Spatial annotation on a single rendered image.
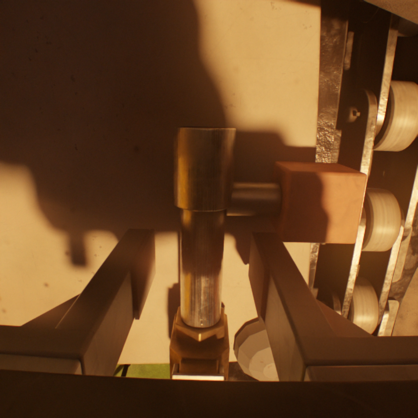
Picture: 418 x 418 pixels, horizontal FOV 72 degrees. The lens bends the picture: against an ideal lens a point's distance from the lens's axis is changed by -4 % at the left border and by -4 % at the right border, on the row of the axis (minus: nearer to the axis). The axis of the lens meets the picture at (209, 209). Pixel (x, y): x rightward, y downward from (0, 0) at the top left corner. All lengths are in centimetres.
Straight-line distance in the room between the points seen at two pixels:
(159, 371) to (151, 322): 119
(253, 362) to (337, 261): 9
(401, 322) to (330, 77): 22
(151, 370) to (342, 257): 123
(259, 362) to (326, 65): 17
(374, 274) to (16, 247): 22
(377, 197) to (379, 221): 1
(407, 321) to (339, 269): 12
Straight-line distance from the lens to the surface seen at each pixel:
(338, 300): 22
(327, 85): 19
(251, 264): 15
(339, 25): 20
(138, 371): 140
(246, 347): 19
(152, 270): 16
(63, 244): 19
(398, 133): 19
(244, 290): 18
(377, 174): 25
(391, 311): 28
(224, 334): 16
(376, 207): 19
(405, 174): 21
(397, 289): 30
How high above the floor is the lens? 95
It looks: 73 degrees down
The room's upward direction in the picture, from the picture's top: 179 degrees counter-clockwise
